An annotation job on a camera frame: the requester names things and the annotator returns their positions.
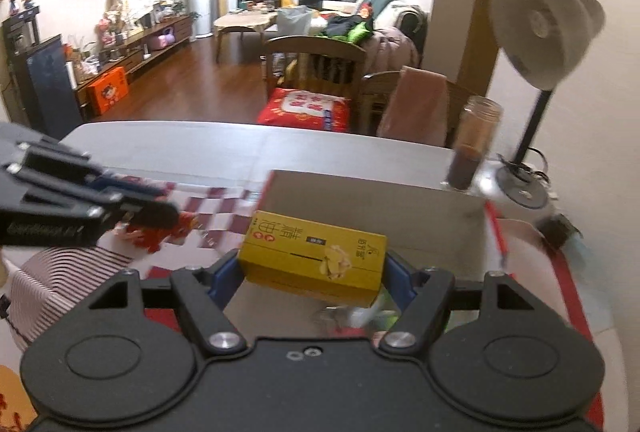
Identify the small red toy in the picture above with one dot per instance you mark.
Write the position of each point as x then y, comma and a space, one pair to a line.
150, 239

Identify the bright green cloth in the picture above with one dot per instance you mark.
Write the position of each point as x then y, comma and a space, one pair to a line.
360, 32

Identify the black cabinet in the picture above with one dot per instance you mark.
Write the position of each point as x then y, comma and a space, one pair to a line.
17, 62

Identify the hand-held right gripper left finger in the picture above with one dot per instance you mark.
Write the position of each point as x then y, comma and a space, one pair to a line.
225, 277

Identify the white bag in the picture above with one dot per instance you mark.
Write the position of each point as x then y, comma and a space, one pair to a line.
292, 21

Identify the thin pencil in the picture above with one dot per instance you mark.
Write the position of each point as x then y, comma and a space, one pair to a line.
497, 237

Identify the orange cardboard box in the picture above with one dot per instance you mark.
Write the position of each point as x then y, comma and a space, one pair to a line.
107, 91

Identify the wooden media cabinet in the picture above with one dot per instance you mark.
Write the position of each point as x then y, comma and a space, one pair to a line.
135, 47

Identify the red cardboard box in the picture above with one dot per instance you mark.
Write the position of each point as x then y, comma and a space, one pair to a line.
360, 197

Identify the grey desk lamp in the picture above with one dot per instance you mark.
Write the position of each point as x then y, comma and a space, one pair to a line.
540, 27

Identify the pink towel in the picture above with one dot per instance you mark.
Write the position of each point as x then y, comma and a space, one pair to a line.
412, 107

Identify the wooden chair with towel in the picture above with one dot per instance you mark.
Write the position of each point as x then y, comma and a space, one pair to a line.
462, 104

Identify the wooden chair with slatted back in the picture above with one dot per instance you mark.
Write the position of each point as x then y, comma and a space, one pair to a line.
315, 49

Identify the red white checkered cloth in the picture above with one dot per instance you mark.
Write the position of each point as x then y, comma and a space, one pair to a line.
220, 212

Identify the pink striped round object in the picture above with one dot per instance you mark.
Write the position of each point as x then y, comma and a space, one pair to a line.
55, 282

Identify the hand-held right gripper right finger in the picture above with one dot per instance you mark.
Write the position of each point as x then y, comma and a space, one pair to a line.
397, 277

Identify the clear jar with brown contents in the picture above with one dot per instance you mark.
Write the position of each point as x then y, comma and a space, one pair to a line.
470, 147

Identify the red printed cushion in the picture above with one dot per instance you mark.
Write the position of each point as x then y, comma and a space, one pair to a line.
305, 109

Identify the orange printed paper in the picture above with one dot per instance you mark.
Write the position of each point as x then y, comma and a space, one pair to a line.
15, 399

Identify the dark blue panel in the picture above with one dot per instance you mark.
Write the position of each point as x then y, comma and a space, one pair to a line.
55, 87

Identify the pink bag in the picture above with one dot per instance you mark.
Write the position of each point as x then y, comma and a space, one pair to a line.
162, 39

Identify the sofa with piled clothes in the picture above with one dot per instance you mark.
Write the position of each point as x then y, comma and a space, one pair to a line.
395, 37

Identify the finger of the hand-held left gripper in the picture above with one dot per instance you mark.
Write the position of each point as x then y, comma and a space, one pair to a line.
150, 213
135, 187

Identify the wooden coffee table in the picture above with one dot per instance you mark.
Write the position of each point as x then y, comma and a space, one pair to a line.
245, 19

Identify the yellow box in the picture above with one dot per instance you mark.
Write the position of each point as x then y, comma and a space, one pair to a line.
310, 257

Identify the green white bottle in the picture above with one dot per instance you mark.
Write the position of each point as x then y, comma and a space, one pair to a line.
387, 318

